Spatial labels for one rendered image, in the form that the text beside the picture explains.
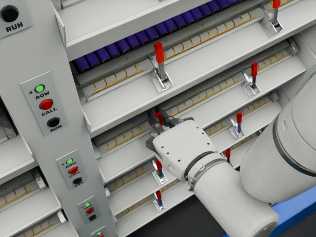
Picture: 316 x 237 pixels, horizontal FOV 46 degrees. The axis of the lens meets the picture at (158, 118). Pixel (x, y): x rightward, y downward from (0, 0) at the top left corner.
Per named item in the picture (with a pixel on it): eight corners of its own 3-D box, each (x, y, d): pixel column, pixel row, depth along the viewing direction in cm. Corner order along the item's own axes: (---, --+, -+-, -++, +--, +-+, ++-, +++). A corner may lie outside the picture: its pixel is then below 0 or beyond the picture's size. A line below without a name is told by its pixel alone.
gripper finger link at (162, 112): (172, 135, 77) (155, 116, 81) (185, 128, 78) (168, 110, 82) (171, 125, 75) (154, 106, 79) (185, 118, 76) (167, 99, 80)
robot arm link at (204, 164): (191, 203, 69) (182, 192, 71) (228, 180, 72) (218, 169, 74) (190, 178, 63) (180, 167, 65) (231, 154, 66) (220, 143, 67)
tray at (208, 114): (297, 76, 101) (319, 61, 92) (102, 186, 83) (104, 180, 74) (257, 17, 105) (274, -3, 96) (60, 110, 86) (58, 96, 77)
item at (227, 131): (278, 117, 118) (303, 103, 105) (111, 217, 99) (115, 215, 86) (244, 65, 121) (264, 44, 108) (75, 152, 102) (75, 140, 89)
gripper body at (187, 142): (182, 195, 70) (151, 156, 77) (225, 169, 73) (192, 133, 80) (181, 173, 64) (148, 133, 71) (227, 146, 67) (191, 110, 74)
